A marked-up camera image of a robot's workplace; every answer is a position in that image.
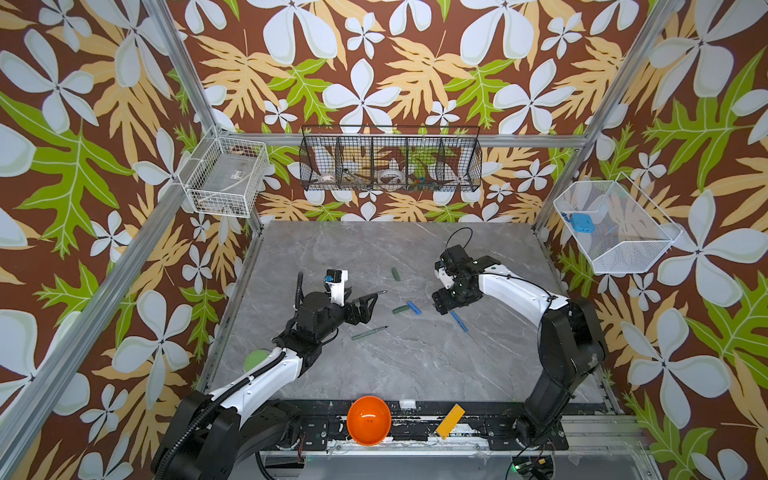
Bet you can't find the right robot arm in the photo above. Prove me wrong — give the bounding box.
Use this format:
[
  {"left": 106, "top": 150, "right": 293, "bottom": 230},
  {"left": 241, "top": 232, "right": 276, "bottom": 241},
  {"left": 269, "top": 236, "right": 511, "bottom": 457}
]
[{"left": 432, "top": 245, "right": 608, "bottom": 447}]

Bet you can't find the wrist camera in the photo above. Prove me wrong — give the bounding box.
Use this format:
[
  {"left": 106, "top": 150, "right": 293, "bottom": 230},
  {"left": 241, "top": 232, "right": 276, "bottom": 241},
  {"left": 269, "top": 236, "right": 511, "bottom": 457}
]
[
  {"left": 324, "top": 269, "right": 348, "bottom": 306},
  {"left": 440, "top": 244, "right": 473, "bottom": 275}
]

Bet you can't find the black wire basket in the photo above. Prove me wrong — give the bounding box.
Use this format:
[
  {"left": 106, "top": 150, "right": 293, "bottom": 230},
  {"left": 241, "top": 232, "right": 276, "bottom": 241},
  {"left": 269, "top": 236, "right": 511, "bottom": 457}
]
[{"left": 297, "top": 125, "right": 483, "bottom": 192}]

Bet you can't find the white wire basket left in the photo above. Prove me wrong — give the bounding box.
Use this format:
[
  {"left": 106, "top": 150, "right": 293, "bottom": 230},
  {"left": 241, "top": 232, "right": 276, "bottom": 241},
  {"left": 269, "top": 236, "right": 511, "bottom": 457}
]
[{"left": 179, "top": 133, "right": 270, "bottom": 218}]

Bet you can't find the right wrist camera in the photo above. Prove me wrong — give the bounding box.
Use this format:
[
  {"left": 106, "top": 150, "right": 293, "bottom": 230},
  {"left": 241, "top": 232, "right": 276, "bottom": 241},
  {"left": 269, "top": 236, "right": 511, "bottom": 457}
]
[{"left": 440, "top": 244, "right": 473, "bottom": 275}]

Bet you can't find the blue object in basket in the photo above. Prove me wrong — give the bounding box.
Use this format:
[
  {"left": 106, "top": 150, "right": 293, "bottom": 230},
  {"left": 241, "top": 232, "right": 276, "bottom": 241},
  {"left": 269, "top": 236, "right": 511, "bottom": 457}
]
[{"left": 569, "top": 213, "right": 595, "bottom": 234}]

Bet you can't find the yellow block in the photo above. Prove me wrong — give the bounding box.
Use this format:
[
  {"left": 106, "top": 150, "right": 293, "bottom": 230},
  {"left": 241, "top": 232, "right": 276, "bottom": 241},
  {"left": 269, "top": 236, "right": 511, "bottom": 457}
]
[{"left": 436, "top": 404, "right": 465, "bottom": 440}]

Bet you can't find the dark green pen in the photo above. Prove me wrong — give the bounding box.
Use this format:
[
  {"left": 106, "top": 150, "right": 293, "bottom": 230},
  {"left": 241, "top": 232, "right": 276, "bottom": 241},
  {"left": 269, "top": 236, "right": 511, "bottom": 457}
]
[
  {"left": 351, "top": 325, "right": 389, "bottom": 341},
  {"left": 359, "top": 290, "right": 387, "bottom": 301}
]

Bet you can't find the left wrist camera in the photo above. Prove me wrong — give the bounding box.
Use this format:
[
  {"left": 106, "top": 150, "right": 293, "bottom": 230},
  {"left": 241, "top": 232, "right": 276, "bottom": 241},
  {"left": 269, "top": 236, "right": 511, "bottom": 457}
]
[{"left": 324, "top": 269, "right": 348, "bottom": 306}]

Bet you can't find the orange bowl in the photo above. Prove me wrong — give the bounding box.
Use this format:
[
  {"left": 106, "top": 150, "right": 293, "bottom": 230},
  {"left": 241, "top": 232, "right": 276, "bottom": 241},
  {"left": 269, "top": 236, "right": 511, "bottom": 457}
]
[{"left": 346, "top": 396, "right": 392, "bottom": 447}]

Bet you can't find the blue pen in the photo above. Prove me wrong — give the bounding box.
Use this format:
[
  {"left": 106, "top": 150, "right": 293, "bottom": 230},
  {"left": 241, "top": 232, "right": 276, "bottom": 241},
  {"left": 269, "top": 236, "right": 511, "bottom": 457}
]
[{"left": 449, "top": 310, "right": 469, "bottom": 334}]

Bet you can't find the white wire basket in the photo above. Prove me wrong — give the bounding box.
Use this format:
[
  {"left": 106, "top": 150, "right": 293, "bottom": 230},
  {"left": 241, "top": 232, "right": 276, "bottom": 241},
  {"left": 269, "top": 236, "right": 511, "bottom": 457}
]
[
  {"left": 554, "top": 174, "right": 683, "bottom": 276},
  {"left": 179, "top": 133, "right": 270, "bottom": 218}
]

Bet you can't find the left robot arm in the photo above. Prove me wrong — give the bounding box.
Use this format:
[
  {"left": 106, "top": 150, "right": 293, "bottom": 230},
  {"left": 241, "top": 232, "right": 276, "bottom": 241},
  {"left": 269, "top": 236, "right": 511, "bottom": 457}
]
[{"left": 151, "top": 289, "right": 379, "bottom": 479}]

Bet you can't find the white wire basket right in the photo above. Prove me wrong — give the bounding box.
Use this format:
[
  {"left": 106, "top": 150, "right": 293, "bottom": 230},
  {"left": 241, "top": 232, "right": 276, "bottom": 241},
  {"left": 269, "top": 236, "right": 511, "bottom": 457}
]
[{"left": 554, "top": 174, "right": 683, "bottom": 276}]

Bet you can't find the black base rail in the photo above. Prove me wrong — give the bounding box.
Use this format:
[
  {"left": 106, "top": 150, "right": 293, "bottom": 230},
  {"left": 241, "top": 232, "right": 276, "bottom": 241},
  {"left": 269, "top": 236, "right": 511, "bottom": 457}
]
[{"left": 248, "top": 398, "right": 570, "bottom": 452}]

